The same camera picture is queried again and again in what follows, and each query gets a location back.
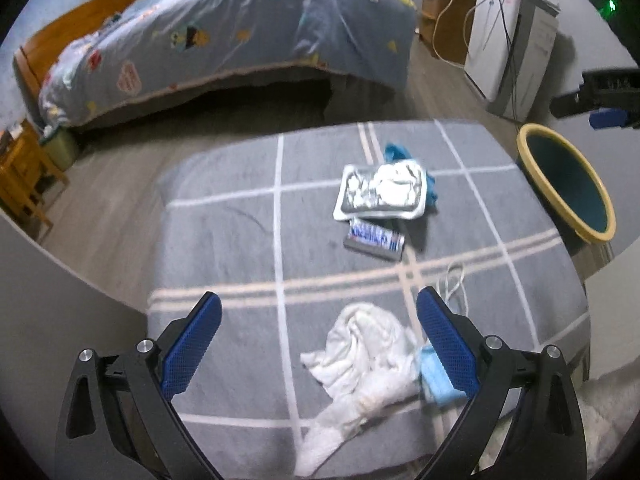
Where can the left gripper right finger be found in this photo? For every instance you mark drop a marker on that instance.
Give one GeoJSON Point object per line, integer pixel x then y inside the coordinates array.
{"type": "Point", "coordinates": [546, 438]}

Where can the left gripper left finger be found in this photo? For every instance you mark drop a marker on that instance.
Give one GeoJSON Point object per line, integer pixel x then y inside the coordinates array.
{"type": "Point", "coordinates": [117, 420]}

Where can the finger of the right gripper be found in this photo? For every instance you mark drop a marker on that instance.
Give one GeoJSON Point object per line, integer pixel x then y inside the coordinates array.
{"type": "Point", "coordinates": [608, 118]}
{"type": "Point", "coordinates": [571, 104]}

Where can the light blue face mask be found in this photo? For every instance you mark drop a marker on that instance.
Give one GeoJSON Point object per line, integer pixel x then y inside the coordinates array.
{"type": "Point", "coordinates": [436, 385]}

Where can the silver foil pouch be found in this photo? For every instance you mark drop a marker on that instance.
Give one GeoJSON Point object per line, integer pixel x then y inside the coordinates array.
{"type": "Point", "coordinates": [394, 190]}

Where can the white tissue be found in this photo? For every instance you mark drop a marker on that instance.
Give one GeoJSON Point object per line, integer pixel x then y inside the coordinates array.
{"type": "Point", "coordinates": [370, 362]}

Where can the small blue candy wrapper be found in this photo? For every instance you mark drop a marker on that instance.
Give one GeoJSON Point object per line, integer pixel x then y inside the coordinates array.
{"type": "Point", "coordinates": [374, 240]}

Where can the teal yellow-rimmed trash bin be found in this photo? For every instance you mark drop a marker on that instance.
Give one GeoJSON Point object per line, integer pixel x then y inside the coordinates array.
{"type": "Point", "coordinates": [568, 187]}

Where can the white air purifier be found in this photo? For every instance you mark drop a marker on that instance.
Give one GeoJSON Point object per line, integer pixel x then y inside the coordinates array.
{"type": "Point", "coordinates": [509, 51]}

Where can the wooden tv cabinet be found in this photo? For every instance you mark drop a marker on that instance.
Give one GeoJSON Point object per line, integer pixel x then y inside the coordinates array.
{"type": "Point", "coordinates": [442, 30]}

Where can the blue cartoon duvet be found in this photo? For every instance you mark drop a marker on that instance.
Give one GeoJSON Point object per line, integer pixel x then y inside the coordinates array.
{"type": "Point", "coordinates": [158, 47]}

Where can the wooden nightstand stool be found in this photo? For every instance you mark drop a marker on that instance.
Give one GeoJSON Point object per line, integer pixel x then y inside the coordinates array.
{"type": "Point", "coordinates": [23, 164]}

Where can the small green waste basket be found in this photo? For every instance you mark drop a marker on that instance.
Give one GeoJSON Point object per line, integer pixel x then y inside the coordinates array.
{"type": "Point", "coordinates": [60, 146]}

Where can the wooden bed frame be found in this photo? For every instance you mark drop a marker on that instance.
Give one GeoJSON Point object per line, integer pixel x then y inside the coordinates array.
{"type": "Point", "coordinates": [34, 57]}

